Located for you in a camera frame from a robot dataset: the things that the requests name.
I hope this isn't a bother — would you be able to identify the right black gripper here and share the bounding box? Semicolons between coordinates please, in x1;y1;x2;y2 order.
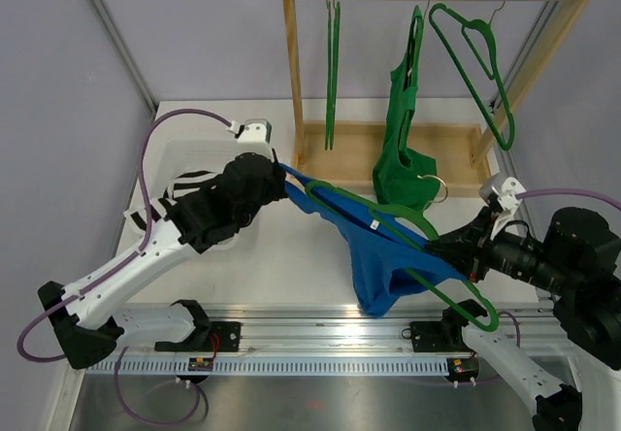
426;203;578;293

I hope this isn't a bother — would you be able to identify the blue tank top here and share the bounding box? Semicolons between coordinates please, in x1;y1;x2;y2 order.
278;161;474;319

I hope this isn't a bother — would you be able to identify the green hanger of blue top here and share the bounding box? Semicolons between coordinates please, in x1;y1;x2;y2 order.
304;174;501;333

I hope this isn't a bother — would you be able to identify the striped black white tank top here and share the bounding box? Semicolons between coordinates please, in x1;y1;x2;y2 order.
123;170;216;236

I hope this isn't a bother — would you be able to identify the green hanger of striped top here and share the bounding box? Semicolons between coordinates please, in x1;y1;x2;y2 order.
427;0;518;150

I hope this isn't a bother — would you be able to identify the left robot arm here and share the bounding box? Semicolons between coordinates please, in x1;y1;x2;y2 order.
38;152;287;370

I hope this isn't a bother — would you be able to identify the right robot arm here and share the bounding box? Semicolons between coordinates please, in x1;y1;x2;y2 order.
425;207;620;430

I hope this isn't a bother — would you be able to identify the green tank top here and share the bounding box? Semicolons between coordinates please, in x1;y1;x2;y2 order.
372;6;441;212

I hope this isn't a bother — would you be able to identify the empty green hanger back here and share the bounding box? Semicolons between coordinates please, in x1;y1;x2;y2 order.
324;2;334;150

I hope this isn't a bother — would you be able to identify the empty green hanger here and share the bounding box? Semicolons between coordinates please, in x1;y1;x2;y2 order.
324;2;334;150
331;1;341;147

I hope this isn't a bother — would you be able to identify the empty green hanger front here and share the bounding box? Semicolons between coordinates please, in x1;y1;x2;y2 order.
331;1;341;147

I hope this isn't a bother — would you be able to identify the white plastic basket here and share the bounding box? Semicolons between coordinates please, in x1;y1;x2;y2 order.
117;139;259;254

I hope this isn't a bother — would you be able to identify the wooden clothes rack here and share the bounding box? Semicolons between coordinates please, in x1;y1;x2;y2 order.
282;0;592;198

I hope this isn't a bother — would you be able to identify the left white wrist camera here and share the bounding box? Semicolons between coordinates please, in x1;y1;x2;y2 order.
227;118;274;161

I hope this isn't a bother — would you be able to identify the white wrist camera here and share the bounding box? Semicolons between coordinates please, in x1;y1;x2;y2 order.
227;118;274;161
479;173;526;240

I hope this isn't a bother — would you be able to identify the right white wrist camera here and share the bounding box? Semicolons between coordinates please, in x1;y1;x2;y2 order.
479;173;526;240

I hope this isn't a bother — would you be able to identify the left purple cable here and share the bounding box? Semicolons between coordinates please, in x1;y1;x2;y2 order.
17;109;239;425

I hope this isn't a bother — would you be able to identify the purple cable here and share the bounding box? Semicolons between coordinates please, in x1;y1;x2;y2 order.
497;187;621;354
17;109;239;425

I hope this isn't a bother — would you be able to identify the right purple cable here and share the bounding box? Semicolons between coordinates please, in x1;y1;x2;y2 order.
497;187;621;354

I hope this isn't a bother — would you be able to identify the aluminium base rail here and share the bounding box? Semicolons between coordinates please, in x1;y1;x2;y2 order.
65;275;573;357

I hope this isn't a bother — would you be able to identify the white slotted cable duct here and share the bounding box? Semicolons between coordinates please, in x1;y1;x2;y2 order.
88;355;448;377

